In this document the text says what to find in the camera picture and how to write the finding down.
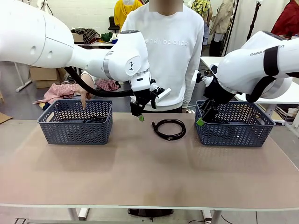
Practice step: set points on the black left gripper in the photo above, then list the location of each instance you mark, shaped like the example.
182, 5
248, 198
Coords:
141, 98

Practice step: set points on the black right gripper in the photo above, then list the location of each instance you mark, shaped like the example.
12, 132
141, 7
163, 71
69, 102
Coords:
217, 93

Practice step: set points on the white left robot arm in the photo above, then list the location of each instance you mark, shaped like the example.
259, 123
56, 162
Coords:
46, 39

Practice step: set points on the person's left forearm white sleeve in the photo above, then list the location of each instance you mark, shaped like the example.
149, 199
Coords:
190, 93

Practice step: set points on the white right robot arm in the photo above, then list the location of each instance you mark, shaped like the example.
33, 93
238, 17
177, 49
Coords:
252, 70

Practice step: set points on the person's right hand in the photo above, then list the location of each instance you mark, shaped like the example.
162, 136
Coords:
87, 85

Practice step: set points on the blue-grey plastic lattice basket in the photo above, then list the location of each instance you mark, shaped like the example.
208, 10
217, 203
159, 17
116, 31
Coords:
233, 136
74, 135

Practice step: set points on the red checkered cloth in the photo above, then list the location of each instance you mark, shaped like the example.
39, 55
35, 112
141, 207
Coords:
107, 85

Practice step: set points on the person in white sweatshirt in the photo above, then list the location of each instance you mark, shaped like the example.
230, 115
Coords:
172, 70

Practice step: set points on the blue garment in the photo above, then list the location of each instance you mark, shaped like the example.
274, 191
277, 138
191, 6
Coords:
114, 41

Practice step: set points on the pink checkered cloth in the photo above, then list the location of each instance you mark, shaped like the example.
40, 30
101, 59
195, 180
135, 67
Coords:
60, 92

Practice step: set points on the green garment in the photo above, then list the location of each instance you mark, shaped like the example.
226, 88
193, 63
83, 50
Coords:
107, 37

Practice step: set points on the dark plaid garment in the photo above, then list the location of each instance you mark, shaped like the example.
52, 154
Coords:
88, 35

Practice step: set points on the black office chair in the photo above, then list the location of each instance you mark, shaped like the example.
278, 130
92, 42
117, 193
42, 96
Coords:
112, 23

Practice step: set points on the beige hanging coat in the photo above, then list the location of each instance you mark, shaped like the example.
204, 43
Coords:
222, 21

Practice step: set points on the cardboard box among clothes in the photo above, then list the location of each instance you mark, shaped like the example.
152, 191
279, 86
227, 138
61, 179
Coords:
77, 38

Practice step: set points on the yellow hoodie on mannequin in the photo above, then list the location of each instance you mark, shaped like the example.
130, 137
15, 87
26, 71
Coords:
121, 14

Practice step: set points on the open cardboard box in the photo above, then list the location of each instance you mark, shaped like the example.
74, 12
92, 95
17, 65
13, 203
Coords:
44, 77

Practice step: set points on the black base under table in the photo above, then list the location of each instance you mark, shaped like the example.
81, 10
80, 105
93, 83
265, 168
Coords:
149, 212

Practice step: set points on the white table leg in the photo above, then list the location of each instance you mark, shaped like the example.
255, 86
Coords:
208, 215
83, 213

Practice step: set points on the black tripod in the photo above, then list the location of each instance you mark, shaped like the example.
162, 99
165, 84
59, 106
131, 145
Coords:
253, 21

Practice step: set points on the yellow patterned shirt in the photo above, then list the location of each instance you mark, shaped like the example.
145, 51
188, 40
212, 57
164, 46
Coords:
203, 7

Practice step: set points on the red jacket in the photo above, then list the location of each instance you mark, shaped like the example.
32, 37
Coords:
289, 18

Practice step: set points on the flat cardboard piece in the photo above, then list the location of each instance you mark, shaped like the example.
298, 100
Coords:
4, 118

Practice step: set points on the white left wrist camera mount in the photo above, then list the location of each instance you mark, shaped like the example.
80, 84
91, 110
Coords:
164, 93

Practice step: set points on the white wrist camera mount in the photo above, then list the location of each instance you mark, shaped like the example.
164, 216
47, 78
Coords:
206, 80
164, 93

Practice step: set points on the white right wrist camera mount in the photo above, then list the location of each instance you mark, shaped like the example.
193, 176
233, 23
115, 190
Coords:
206, 80

